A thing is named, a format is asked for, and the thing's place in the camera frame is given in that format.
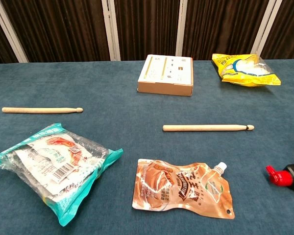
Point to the white narrow screen frame post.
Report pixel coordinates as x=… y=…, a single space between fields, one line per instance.
x=181 y=27

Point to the dark brown pleated curtain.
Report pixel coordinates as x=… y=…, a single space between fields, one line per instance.
x=63 y=29

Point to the wooden drumstick with black mark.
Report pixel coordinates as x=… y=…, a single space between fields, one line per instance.
x=205 y=127

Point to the white slanted screen frame post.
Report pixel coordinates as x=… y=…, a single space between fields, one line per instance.
x=264 y=27
x=11 y=31

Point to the plain wooden drumstick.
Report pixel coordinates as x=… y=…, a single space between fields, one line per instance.
x=39 y=110

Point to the blue velvet tablecloth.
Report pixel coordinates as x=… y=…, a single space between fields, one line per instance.
x=127 y=122

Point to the flat cardboard box white label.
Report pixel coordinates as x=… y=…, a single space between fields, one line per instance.
x=165 y=73

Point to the orange spout pouch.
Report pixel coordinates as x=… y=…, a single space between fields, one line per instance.
x=181 y=188

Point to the white wide screen frame post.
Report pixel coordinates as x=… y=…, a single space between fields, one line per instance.
x=112 y=29

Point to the teal clear plastic food bag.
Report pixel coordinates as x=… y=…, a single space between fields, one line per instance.
x=54 y=166

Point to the black bottle with red cap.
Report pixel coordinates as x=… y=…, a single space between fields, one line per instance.
x=281 y=177

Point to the yellow snack bag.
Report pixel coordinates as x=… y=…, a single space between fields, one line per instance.
x=247 y=71

